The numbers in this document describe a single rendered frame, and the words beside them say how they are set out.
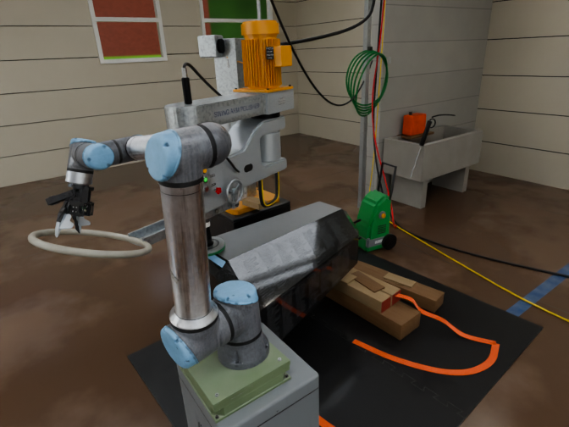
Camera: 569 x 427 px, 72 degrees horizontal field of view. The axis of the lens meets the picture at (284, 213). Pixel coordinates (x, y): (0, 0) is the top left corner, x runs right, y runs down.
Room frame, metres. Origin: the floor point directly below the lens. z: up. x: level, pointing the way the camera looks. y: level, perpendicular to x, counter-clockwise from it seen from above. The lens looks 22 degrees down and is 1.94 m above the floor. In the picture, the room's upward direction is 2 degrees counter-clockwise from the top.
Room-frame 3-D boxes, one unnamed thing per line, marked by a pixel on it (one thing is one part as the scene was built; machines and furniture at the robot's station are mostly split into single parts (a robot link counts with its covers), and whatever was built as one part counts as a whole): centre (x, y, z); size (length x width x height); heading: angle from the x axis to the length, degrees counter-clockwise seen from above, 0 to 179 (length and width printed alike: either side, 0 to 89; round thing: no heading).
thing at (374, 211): (3.72, -0.93, 0.43); 0.35 x 0.35 x 0.87; 24
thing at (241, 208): (3.24, 0.36, 0.76); 0.49 x 0.49 x 0.05; 39
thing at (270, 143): (2.65, 0.10, 1.36); 0.19 x 0.19 x 0.20
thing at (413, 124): (5.27, -1.82, 1.00); 0.50 x 0.22 x 0.33; 125
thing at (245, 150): (2.42, 0.24, 1.32); 0.74 x 0.23 x 0.49; 146
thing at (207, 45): (3.16, 0.48, 2.00); 0.20 x 0.18 x 0.15; 39
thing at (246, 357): (1.14, 0.17, 0.98); 0.19 x 0.19 x 0.10
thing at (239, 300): (1.14, 0.18, 1.11); 0.17 x 0.15 x 0.18; 136
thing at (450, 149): (5.17, -2.04, 0.43); 1.30 x 0.62 x 0.86; 125
